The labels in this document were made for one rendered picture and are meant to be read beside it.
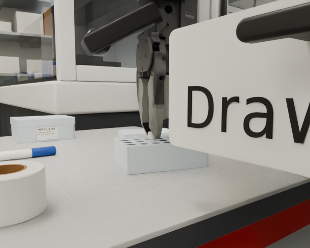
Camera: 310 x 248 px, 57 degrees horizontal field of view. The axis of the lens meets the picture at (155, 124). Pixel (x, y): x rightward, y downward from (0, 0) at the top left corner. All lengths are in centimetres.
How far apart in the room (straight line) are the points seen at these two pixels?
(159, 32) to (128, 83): 60
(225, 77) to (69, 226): 17
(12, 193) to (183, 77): 18
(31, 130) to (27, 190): 42
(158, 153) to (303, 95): 24
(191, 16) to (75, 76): 55
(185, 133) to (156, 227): 9
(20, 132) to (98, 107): 35
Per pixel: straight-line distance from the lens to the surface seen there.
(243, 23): 18
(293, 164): 20
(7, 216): 27
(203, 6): 74
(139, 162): 39
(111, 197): 31
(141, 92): 45
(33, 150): 52
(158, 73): 39
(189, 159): 42
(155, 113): 40
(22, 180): 27
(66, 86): 92
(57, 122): 69
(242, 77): 22
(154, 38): 41
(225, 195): 33
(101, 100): 97
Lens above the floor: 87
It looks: 6 degrees down
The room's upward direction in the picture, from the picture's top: straight up
